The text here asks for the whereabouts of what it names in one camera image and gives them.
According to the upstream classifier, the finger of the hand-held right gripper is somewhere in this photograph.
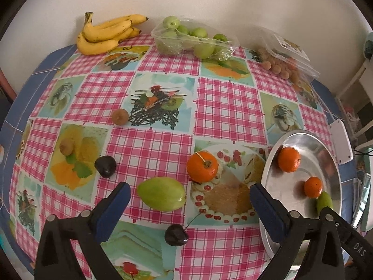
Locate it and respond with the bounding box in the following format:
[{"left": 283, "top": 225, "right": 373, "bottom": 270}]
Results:
[{"left": 319, "top": 206, "right": 373, "bottom": 267}]

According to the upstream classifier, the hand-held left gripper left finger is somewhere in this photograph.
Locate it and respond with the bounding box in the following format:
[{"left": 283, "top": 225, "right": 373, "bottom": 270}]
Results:
[{"left": 33, "top": 182, "right": 131, "bottom": 280}]

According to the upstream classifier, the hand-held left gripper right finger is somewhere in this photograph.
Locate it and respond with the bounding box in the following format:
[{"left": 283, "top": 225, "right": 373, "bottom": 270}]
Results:
[{"left": 249, "top": 182, "right": 346, "bottom": 280}]

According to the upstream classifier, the orange tangerine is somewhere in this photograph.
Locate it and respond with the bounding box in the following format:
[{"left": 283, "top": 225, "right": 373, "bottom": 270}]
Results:
[
  {"left": 304, "top": 176, "right": 323, "bottom": 198},
  {"left": 277, "top": 147, "right": 301, "bottom": 172},
  {"left": 186, "top": 151, "right": 219, "bottom": 182}
]

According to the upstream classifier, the green mango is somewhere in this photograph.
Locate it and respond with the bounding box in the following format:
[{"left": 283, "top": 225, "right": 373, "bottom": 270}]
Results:
[
  {"left": 137, "top": 177, "right": 186, "bottom": 211},
  {"left": 316, "top": 191, "right": 333, "bottom": 213}
]

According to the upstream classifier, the round metal plate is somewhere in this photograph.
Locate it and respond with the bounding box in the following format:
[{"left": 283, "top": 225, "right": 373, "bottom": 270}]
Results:
[{"left": 260, "top": 130, "right": 341, "bottom": 261}]

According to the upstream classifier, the brown kiwi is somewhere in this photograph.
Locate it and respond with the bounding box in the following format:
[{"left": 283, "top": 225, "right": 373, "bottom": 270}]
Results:
[
  {"left": 112, "top": 108, "right": 129, "bottom": 126},
  {"left": 59, "top": 138, "right": 74, "bottom": 156}
]

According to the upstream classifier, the pile of small green fruits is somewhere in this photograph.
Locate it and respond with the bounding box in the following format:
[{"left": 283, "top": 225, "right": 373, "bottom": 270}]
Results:
[{"left": 157, "top": 16, "right": 234, "bottom": 59}]

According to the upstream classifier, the dark purple plum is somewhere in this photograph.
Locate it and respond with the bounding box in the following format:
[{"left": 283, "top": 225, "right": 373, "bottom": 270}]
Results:
[
  {"left": 164, "top": 213, "right": 202, "bottom": 247},
  {"left": 94, "top": 155, "right": 117, "bottom": 178}
]

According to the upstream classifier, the pink plaid fruit-print tablecloth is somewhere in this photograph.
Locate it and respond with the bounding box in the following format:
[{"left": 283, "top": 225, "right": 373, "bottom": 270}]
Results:
[{"left": 9, "top": 33, "right": 335, "bottom": 280}]

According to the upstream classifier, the white rectangular device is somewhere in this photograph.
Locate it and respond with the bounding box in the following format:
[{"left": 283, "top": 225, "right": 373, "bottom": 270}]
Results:
[{"left": 329, "top": 119, "right": 354, "bottom": 165}]

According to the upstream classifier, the pile of brown longans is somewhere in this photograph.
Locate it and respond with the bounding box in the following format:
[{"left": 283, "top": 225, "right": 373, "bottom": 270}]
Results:
[{"left": 256, "top": 47, "right": 302, "bottom": 84}]

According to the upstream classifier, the white chair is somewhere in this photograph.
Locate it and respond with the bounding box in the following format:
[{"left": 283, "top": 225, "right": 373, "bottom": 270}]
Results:
[{"left": 335, "top": 32, "right": 373, "bottom": 140}]

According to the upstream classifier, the clear plastic clamshell box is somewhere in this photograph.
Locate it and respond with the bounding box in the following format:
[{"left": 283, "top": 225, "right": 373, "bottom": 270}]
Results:
[{"left": 252, "top": 26, "right": 321, "bottom": 84}]

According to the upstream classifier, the pink board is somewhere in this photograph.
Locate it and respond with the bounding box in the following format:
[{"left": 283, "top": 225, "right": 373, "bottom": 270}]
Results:
[{"left": 0, "top": 67, "right": 17, "bottom": 102}]

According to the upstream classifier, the bunch of yellow bananas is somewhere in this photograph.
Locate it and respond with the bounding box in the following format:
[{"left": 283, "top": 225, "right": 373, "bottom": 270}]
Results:
[{"left": 76, "top": 12, "right": 149, "bottom": 55}]

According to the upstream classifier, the bag of green apples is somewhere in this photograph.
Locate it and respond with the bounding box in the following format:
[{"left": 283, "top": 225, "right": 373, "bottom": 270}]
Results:
[{"left": 151, "top": 16, "right": 240, "bottom": 62}]

